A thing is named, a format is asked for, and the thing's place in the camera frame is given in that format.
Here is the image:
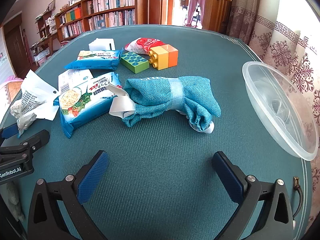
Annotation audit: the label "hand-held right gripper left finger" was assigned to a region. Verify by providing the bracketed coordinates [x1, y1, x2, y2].
[27, 150, 110, 240]

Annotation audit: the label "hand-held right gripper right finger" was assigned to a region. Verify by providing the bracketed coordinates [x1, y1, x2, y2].
[212, 151, 294, 240]

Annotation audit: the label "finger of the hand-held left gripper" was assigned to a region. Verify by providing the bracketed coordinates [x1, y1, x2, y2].
[0, 129, 50, 155]
[0, 126, 20, 140]

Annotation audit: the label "white paper packet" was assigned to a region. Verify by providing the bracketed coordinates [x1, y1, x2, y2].
[11, 69, 60, 138]

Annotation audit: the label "large blue cracker packet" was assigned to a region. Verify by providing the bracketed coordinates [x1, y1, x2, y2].
[53, 72, 122, 139]

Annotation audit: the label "white barcode box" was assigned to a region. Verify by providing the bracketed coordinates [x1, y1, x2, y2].
[58, 69, 94, 96]

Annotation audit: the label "clear plastic bowl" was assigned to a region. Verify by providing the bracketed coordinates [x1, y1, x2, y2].
[242, 61, 320, 161]

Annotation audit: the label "small blue cracker packet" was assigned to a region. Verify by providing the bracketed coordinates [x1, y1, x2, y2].
[64, 48, 125, 70]

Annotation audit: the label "teal cloth bag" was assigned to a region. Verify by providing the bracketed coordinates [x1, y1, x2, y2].
[109, 76, 222, 134]

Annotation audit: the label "white foam block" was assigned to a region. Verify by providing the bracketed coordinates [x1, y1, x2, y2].
[88, 38, 115, 52]

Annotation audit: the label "green toy brick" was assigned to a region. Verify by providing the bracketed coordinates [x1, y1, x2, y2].
[120, 52, 150, 74]

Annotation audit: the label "yellow and orange toy brick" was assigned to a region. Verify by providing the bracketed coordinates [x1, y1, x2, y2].
[148, 44, 179, 70]

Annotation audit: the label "person's left hand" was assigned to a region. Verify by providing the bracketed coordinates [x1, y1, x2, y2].
[5, 181, 25, 221]

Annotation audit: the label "pink bedding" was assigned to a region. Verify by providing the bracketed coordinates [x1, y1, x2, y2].
[0, 75, 22, 99]

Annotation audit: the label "white storage bin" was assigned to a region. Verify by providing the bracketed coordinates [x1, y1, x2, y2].
[32, 50, 48, 67]

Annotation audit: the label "dark wooden door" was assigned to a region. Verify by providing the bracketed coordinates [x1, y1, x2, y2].
[4, 25, 33, 80]

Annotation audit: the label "small wooden shelf unit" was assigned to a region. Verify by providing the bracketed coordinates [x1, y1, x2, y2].
[35, 10, 59, 55]

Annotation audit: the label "red snack packet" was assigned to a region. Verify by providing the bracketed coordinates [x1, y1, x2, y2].
[124, 37, 165, 55]

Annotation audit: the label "patterned curtain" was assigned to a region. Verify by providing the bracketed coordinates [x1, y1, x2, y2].
[226, 0, 320, 130]

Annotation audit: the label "rows of books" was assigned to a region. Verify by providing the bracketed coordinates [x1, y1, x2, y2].
[61, 0, 137, 39]

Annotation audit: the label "wooden bookcase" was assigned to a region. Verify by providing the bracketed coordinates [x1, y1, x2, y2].
[54, 0, 150, 40]

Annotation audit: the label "hanging pink pants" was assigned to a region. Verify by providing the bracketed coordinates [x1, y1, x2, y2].
[187, 0, 206, 27]

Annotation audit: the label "brown cable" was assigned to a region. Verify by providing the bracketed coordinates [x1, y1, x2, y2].
[293, 177, 304, 218]

